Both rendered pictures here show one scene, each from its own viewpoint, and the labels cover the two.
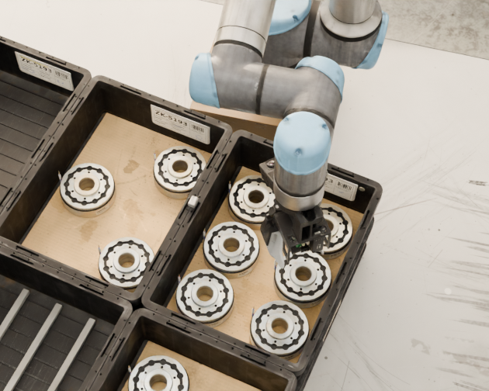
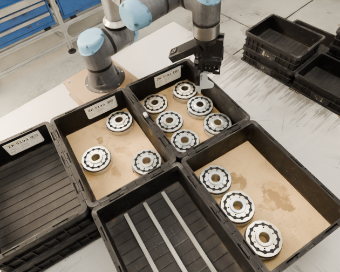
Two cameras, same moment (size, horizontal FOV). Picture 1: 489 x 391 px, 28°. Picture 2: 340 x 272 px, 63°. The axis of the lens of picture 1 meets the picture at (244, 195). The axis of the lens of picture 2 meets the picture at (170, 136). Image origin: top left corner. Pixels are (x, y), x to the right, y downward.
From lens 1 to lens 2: 1.01 m
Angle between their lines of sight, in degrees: 27
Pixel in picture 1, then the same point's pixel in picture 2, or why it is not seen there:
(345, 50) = (127, 33)
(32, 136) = (48, 171)
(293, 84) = not seen: outside the picture
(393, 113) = (144, 65)
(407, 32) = not seen: hidden behind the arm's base
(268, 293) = (197, 122)
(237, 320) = (201, 138)
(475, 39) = not seen: hidden behind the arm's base
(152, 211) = (128, 143)
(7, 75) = (6, 165)
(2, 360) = (153, 246)
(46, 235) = (103, 191)
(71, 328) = (159, 204)
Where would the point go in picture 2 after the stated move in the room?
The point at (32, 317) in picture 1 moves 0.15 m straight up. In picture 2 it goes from (141, 219) to (133, 199)
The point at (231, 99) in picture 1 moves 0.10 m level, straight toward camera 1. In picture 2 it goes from (155, 8) to (189, 19)
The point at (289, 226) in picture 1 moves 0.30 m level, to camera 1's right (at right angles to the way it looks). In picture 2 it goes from (210, 57) to (256, 10)
